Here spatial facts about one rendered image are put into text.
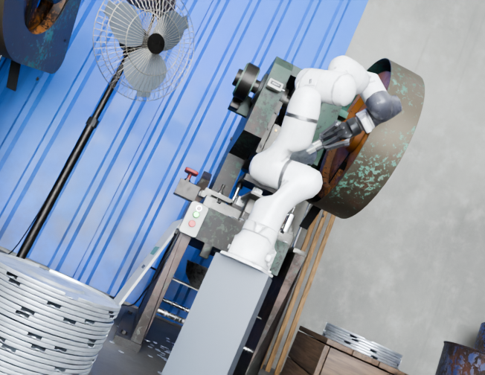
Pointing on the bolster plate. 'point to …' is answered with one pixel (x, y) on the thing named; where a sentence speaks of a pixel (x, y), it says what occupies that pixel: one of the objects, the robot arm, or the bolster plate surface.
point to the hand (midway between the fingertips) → (314, 146)
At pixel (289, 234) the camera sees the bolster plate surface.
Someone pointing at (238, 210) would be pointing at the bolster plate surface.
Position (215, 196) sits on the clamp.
